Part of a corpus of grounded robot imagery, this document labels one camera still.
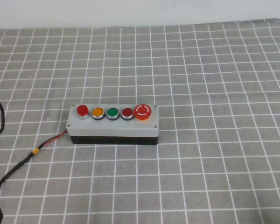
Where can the green flat round pushbutton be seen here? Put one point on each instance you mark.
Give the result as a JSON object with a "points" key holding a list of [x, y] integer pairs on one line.
{"points": [[112, 114]]}

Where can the red mushroom emergency stop button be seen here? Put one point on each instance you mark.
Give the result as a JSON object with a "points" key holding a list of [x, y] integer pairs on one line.
{"points": [[142, 110]]}

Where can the grey and black button box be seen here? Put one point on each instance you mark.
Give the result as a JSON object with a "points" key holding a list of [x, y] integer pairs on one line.
{"points": [[112, 130]]}

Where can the grey white-checked tablecloth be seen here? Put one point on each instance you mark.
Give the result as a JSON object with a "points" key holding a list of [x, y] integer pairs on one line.
{"points": [[200, 163]]}

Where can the yellow flat round pushbutton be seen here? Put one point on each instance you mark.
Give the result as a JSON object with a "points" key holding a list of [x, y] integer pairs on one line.
{"points": [[98, 112]]}

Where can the red flat round pushbutton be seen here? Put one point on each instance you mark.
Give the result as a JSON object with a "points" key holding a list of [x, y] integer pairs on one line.
{"points": [[127, 113]]}

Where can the red raised dome pushbutton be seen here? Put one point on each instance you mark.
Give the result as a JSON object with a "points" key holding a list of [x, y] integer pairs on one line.
{"points": [[82, 109]]}

